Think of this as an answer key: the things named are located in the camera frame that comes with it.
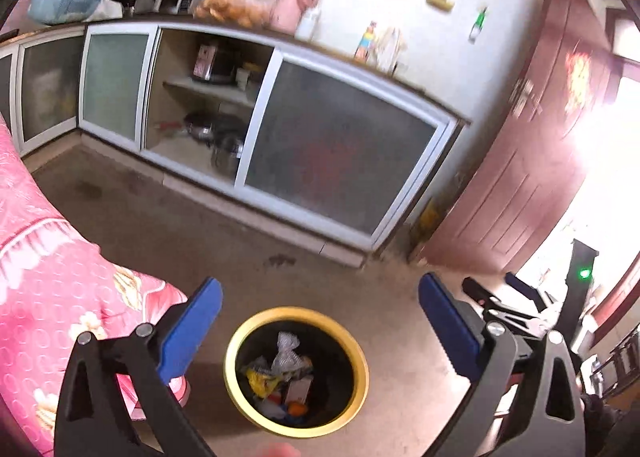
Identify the pink printed blanket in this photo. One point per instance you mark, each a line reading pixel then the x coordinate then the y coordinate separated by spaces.
pixel 45 297

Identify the white plastic bottle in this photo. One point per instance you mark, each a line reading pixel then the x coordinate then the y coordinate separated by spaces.
pixel 307 24

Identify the red wooden door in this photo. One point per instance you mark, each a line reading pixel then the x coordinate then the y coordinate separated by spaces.
pixel 520 162

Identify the red door decoration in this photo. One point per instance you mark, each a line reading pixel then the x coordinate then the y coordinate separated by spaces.
pixel 577 82

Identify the grey crumpled wrapper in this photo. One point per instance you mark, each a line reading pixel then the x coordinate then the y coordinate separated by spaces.
pixel 286 352

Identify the colourful wall sticker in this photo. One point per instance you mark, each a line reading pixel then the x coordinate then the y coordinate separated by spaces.
pixel 366 42

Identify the white glass door cabinet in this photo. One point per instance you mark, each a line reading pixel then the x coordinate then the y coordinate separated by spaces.
pixel 340 137

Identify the small white carton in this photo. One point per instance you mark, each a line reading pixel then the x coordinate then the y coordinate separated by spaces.
pixel 299 391

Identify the blue plastic basin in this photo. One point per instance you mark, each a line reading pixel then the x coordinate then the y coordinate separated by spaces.
pixel 62 9

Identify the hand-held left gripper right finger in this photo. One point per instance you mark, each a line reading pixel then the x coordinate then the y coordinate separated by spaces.
pixel 447 322

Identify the green bottle opener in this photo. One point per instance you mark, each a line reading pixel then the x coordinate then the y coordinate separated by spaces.
pixel 478 24

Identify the pink box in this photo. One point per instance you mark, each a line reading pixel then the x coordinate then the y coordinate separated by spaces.
pixel 204 62

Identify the person's right forearm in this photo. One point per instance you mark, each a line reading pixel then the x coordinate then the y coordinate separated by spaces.
pixel 600 424

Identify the yellow rimmed trash bin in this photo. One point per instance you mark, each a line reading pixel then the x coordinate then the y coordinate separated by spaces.
pixel 235 387

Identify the hanging plastic bags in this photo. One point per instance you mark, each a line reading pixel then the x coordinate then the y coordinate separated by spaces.
pixel 392 52

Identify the bag of fried bread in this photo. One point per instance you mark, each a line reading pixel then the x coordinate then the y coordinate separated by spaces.
pixel 232 7

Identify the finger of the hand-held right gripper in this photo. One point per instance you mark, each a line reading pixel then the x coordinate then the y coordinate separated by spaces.
pixel 525 289
pixel 492 302

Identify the steel cooking pot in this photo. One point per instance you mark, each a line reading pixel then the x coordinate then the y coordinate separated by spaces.
pixel 227 154

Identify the yellow snack wrapper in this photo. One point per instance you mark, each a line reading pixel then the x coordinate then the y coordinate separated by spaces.
pixel 260 379

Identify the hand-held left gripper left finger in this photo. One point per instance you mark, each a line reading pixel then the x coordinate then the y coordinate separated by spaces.
pixel 192 332

